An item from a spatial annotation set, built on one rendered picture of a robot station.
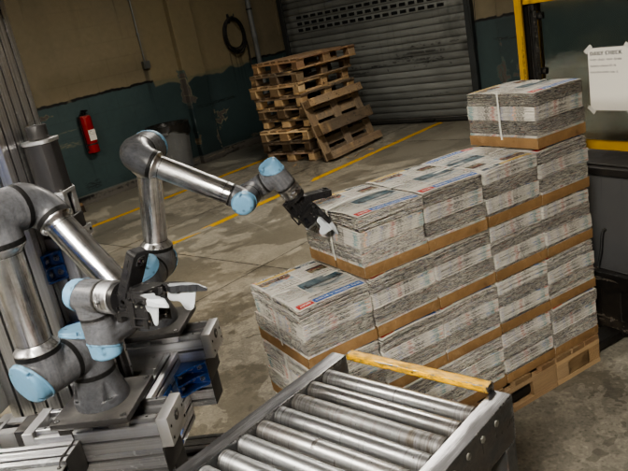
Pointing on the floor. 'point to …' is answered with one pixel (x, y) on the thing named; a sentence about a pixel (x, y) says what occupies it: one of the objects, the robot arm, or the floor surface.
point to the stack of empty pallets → (282, 84)
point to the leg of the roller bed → (507, 460)
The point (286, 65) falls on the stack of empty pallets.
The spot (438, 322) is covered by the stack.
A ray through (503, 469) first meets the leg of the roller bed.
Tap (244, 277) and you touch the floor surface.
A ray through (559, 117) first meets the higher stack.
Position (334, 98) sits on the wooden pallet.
